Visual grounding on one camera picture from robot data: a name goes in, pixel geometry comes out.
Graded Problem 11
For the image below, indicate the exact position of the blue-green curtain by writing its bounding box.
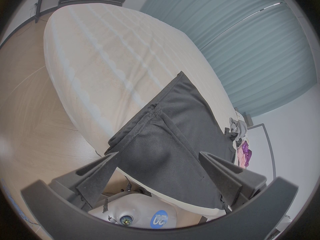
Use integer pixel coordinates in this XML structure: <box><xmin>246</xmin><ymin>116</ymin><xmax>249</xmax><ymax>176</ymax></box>
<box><xmin>199</xmin><ymin>2</ymin><xmax>316</xmax><ymax>119</ymax></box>
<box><xmin>139</xmin><ymin>0</ymin><xmax>285</xmax><ymax>51</ymax></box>

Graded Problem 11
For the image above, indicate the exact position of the white printed pillow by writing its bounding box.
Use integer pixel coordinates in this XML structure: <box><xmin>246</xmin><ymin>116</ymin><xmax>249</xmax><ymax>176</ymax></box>
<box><xmin>234</xmin><ymin>110</ymin><xmax>247</xmax><ymax>122</ymax></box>

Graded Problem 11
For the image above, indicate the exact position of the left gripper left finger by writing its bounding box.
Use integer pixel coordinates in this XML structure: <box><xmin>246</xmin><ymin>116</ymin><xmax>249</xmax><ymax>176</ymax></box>
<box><xmin>51</xmin><ymin>152</ymin><xmax>120</xmax><ymax>210</ymax></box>

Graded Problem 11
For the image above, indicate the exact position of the grey bedside table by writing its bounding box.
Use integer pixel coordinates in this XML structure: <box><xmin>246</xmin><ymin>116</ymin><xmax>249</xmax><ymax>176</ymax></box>
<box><xmin>241</xmin><ymin>112</ymin><xmax>254</xmax><ymax>128</ymax></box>

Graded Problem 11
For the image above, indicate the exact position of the black T-shirt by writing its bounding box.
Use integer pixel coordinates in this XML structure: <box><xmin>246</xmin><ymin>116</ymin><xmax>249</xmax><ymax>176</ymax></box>
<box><xmin>104</xmin><ymin>71</ymin><xmax>237</xmax><ymax>210</ymax></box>

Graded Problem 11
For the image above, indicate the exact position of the grey garment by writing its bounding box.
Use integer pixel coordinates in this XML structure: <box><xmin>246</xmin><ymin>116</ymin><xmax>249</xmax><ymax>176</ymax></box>
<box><xmin>229</xmin><ymin>117</ymin><xmax>248</xmax><ymax>141</ymax></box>

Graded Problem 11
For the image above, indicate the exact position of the purple garment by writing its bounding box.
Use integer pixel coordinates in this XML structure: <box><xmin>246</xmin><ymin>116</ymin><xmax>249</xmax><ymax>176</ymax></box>
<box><xmin>240</xmin><ymin>141</ymin><xmax>253</xmax><ymax>168</ymax></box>

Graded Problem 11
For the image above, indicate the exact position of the bed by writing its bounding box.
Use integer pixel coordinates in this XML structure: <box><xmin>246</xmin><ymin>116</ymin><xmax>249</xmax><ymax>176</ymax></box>
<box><xmin>43</xmin><ymin>3</ymin><xmax>277</xmax><ymax>218</ymax></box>

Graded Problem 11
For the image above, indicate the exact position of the black cable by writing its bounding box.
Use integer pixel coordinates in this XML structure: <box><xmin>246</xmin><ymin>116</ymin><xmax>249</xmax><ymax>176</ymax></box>
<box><xmin>120</xmin><ymin>174</ymin><xmax>153</xmax><ymax>198</ymax></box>
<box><xmin>14</xmin><ymin>2</ymin><xmax>38</xmax><ymax>37</ymax></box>

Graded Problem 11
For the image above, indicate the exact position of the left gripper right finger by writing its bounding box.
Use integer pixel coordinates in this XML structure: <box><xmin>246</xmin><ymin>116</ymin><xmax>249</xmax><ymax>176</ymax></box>
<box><xmin>199</xmin><ymin>151</ymin><xmax>268</xmax><ymax>207</ymax></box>

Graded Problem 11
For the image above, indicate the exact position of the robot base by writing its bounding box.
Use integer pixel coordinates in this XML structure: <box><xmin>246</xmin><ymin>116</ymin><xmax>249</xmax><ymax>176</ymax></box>
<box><xmin>87</xmin><ymin>192</ymin><xmax>178</xmax><ymax>228</ymax></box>

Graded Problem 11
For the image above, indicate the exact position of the pink garment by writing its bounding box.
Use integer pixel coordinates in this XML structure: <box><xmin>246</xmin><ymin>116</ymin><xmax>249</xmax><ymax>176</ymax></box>
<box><xmin>236</xmin><ymin>148</ymin><xmax>248</xmax><ymax>169</ymax></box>

